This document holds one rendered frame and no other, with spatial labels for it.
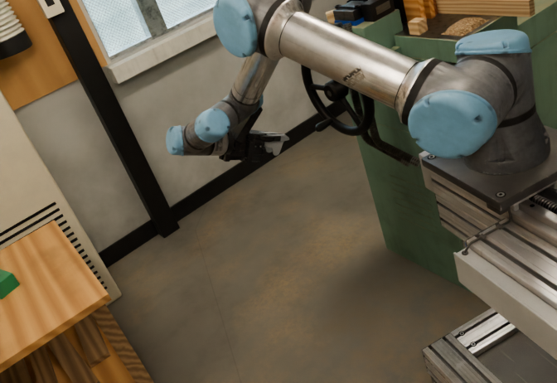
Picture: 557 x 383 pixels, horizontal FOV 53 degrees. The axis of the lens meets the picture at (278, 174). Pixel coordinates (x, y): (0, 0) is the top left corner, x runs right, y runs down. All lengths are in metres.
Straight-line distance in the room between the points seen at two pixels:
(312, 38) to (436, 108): 0.25
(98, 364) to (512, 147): 1.51
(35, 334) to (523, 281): 1.24
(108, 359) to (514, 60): 1.57
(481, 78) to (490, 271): 0.32
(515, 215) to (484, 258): 0.10
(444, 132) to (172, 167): 2.09
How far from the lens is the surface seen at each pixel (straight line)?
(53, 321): 1.70
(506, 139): 1.03
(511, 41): 0.98
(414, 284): 2.07
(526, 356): 1.55
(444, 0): 1.65
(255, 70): 1.30
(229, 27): 1.05
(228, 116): 1.38
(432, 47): 1.51
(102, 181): 2.71
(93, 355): 2.06
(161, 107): 2.75
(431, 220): 1.89
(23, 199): 2.32
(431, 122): 0.88
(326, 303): 2.09
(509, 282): 0.98
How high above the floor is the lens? 1.40
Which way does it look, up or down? 28 degrees down
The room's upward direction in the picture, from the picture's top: 20 degrees counter-clockwise
